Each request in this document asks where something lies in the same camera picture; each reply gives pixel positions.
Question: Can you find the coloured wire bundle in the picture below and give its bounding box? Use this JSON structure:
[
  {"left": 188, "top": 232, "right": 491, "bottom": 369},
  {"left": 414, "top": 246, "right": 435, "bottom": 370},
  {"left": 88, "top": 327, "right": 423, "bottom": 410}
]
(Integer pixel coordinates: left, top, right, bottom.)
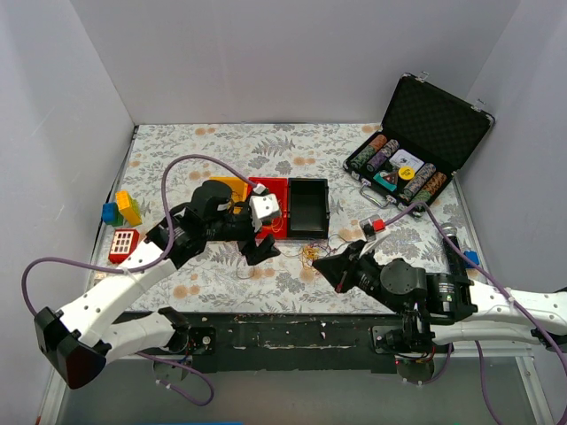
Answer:
[{"left": 283, "top": 234, "right": 355, "bottom": 267}]

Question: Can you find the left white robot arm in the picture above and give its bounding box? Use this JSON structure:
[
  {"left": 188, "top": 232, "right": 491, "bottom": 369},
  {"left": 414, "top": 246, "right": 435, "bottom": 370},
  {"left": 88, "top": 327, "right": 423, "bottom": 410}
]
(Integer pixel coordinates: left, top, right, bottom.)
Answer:
[{"left": 34, "top": 180, "right": 281, "bottom": 389}]

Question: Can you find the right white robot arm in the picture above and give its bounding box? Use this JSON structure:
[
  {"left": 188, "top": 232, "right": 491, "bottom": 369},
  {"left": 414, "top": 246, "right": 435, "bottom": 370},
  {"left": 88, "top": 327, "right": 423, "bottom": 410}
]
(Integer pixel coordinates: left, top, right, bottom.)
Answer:
[{"left": 313, "top": 240, "right": 566, "bottom": 354}]

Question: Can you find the red plastic bin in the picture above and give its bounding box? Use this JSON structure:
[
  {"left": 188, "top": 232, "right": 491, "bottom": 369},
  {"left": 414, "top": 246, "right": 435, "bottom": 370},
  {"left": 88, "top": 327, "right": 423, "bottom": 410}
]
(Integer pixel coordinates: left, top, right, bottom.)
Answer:
[{"left": 245, "top": 176, "right": 290, "bottom": 240}]

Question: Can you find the floral table mat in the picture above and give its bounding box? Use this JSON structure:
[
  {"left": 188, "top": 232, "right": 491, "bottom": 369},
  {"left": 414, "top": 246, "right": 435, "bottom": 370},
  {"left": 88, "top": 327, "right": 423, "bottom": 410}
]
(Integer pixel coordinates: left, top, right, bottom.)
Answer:
[{"left": 84, "top": 122, "right": 492, "bottom": 314}]

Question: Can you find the yellow plastic bin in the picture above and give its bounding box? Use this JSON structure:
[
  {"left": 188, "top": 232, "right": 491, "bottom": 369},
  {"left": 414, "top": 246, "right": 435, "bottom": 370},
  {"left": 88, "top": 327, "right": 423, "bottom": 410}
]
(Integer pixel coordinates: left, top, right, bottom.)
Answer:
[{"left": 211, "top": 176, "right": 249, "bottom": 202}]

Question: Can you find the black microphone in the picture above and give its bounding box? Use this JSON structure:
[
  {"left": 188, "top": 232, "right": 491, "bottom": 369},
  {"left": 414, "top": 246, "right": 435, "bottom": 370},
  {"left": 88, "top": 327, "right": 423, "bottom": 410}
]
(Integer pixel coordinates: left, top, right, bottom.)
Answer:
[{"left": 441, "top": 222, "right": 468, "bottom": 278}]

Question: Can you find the black plastic bin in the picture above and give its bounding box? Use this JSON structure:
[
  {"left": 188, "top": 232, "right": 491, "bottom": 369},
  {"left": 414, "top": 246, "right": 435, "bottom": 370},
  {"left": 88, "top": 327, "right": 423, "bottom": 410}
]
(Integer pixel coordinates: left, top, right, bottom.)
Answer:
[{"left": 287, "top": 178, "right": 330, "bottom": 240}]

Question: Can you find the blue toy block right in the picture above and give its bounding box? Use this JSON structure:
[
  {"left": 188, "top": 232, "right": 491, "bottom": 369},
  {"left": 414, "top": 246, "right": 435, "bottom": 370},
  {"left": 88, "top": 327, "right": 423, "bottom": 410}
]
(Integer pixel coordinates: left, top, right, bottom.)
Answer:
[{"left": 463, "top": 251, "right": 480, "bottom": 268}]

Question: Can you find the yellow toy brick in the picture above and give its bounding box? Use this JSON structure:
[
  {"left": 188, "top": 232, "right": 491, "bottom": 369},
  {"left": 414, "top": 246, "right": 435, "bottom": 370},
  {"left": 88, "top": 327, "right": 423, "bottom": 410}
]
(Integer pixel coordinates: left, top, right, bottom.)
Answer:
[{"left": 115, "top": 190, "right": 142, "bottom": 227}]

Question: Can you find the yellow dealer chip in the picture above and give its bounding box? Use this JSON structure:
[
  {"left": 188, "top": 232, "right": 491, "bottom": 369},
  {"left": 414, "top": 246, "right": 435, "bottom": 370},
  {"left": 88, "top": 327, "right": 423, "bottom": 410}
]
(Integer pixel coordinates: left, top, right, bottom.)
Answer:
[{"left": 398, "top": 166, "right": 416, "bottom": 181}]

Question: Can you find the red white toy block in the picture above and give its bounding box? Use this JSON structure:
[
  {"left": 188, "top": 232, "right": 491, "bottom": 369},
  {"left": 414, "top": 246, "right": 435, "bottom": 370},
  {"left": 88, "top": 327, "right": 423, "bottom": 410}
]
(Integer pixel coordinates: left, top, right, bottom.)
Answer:
[{"left": 108, "top": 228, "right": 140, "bottom": 264}]

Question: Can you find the green toy brick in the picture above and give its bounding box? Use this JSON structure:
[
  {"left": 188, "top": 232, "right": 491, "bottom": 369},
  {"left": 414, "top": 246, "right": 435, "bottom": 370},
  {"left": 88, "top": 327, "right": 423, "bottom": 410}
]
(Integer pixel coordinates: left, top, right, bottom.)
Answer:
[{"left": 111, "top": 212, "right": 124, "bottom": 228}]

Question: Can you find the blue toy brick left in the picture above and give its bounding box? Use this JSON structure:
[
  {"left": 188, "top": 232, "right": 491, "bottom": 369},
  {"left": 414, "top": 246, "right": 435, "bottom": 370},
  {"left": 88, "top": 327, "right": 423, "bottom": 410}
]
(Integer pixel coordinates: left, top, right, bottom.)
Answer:
[{"left": 101, "top": 202, "right": 119, "bottom": 225}]

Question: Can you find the small white red toy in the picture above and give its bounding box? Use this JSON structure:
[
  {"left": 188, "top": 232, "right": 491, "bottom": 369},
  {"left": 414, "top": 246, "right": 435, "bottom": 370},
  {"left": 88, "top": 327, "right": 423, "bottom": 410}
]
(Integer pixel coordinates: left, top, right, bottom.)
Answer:
[{"left": 93, "top": 272, "right": 107, "bottom": 282}]

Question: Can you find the black poker chip case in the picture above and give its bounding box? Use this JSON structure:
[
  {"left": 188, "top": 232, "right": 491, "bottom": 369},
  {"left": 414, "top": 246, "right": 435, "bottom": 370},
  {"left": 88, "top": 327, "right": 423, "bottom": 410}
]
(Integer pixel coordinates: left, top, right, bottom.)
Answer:
[{"left": 343, "top": 73, "right": 494, "bottom": 209}]

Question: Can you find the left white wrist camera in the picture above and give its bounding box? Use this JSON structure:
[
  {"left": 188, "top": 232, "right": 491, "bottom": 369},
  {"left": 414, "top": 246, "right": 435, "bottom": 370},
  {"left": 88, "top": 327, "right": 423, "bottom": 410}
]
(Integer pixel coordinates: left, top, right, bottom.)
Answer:
[{"left": 248, "top": 183, "right": 282, "bottom": 232}]

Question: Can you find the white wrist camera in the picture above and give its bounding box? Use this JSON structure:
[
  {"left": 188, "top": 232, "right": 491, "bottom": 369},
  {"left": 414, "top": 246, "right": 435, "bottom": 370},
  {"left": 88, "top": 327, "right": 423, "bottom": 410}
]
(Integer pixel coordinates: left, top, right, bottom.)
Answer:
[
  {"left": 359, "top": 214, "right": 390, "bottom": 255},
  {"left": 248, "top": 183, "right": 282, "bottom": 232}
]

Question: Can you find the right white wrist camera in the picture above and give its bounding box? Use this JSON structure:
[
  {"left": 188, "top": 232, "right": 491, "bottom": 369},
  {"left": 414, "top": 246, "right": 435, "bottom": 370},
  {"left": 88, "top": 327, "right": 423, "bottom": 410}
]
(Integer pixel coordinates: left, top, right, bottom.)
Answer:
[{"left": 359, "top": 214, "right": 390, "bottom": 255}]

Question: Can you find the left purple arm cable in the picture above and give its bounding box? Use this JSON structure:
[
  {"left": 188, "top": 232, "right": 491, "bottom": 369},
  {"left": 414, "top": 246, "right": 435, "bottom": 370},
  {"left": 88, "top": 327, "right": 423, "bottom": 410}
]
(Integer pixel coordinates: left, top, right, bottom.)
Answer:
[{"left": 21, "top": 154, "right": 262, "bottom": 406}]

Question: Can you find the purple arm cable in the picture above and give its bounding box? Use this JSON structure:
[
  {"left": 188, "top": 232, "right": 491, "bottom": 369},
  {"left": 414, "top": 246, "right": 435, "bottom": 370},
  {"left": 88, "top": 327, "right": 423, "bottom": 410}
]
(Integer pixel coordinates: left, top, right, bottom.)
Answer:
[
  {"left": 380, "top": 201, "right": 567, "bottom": 425},
  {"left": 21, "top": 154, "right": 262, "bottom": 406}
]

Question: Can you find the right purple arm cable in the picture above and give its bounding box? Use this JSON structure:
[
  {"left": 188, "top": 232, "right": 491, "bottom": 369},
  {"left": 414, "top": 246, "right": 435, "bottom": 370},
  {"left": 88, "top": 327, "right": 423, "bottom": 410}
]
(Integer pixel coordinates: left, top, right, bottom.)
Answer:
[{"left": 380, "top": 201, "right": 567, "bottom": 425}]

